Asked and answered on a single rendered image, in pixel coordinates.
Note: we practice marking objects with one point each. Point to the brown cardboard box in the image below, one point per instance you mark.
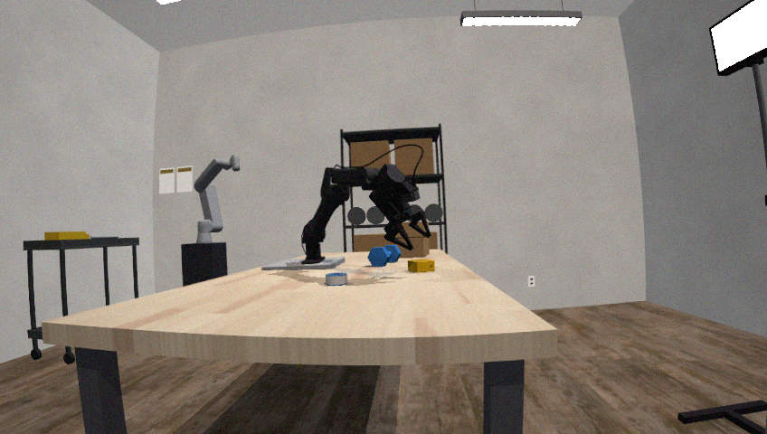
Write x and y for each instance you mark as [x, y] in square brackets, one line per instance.
[419, 242]

